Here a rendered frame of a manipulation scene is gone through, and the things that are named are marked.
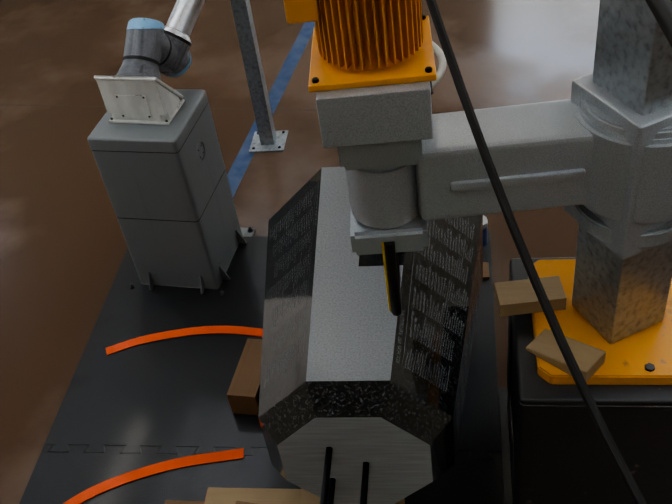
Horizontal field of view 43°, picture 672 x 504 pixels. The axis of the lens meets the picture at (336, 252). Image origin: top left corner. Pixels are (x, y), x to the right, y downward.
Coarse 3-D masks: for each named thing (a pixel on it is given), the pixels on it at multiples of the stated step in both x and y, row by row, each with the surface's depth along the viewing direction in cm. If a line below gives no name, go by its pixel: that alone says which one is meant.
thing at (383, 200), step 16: (352, 176) 212; (368, 176) 208; (384, 176) 207; (400, 176) 208; (352, 192) 216; (368, 192) 211; (384, 192) 210; (400, 192) 211; (416, 192) 215; (352, 208) 222; (368, 208) 215; (384, 208) 213; (400, 208) 214; (416, 208) 218; (368, 224) 219; (384, 224) 217; (400, 224) 217
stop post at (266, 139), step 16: (240, 0) 423; (240, 16) 429; (240, 32) 435; (240, 48) 442; (256, 48) 444; (256, 64) 447; (256, 80) 454; (256, 96) 460; (256, 112) 467; (272, 128) 476; (256, 144) 483; (272, 144) 481
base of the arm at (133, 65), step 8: (128, 56) 344; (136, 56) 343; (128, 64) 343; (136, 64) 342; (144, 64) 343; (152, 64) 346; (120, 72) 343; (128, 72) 341; (136, 72) 341; (144, 72) 343; (152, 72) 344
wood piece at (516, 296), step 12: (552, 276) 261; (504, 288) 260; (516, 288) 259; (528, 288) 258; (552, 288) 257; (504, 300) 256; (516, 300) 255; (528, 300) 255; (552, 300) 254; (564, 300) 254; (504, 312) 257; (516, 312) 257; (528, 312) 257
